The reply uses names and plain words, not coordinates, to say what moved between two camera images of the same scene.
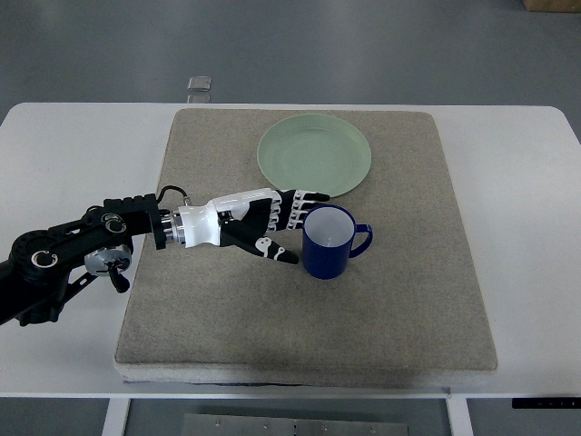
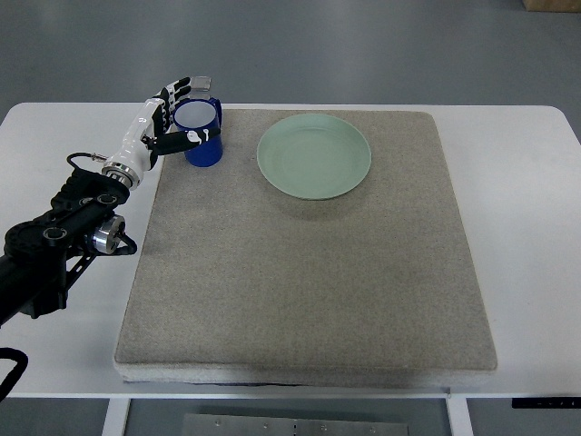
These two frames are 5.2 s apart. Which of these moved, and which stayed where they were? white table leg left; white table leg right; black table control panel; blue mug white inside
Moved: blue mug white inside
Stayed: black table control panel; white table leg right; white table leg left
